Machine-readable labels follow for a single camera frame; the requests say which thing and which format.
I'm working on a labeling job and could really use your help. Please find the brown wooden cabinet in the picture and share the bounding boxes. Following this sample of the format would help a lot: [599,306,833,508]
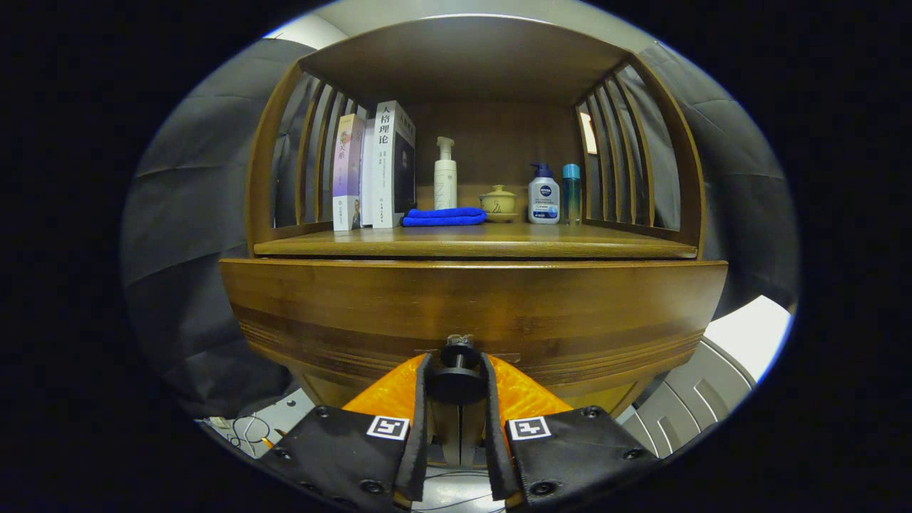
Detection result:
[244,14,708,467]

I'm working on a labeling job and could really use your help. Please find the purple book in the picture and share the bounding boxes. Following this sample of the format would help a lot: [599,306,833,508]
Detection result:
[332,113,366,232]

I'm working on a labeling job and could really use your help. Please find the white panel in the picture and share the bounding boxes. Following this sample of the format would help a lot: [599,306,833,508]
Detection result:
[702,295,794,385]

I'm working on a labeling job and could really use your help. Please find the brown wooden drawer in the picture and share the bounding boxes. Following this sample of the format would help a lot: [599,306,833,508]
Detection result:
[217,256,730,414]

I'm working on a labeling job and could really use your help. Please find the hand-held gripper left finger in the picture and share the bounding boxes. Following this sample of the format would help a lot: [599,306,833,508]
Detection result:
[258,353,435,512]

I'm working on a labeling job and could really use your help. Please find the wooden countertop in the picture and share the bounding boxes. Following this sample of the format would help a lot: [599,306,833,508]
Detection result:
[253,222,699,260]

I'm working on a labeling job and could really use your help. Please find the blue folded cloth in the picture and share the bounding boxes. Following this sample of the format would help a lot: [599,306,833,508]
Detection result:
[401,207,488,228]

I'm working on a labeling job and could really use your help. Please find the white pump bottle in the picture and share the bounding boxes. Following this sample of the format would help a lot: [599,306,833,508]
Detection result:
[434,136,458,211]

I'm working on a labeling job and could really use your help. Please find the white lotion bottle blue cap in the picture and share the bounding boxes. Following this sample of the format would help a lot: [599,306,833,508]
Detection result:
[527,163,561,225]

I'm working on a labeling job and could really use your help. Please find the teal blue bottle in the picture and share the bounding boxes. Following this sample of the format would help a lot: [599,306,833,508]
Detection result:
[561,163,581,226]

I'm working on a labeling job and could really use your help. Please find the thick white and black book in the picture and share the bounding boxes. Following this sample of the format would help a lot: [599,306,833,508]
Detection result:
[372,100,417,229]

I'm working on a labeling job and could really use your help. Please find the thin white book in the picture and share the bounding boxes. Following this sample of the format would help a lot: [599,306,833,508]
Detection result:
[360,118,378,227]

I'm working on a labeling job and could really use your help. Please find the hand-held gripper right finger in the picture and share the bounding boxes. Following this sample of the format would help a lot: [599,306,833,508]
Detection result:
[479,353,662,510]

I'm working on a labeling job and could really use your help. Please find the yellow lidded teacup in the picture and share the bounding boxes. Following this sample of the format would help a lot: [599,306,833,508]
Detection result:
[479,185,519,223]

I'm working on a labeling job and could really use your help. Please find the grey ribbed plastic panel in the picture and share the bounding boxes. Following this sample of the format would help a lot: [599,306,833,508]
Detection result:
[616,338,756,460]

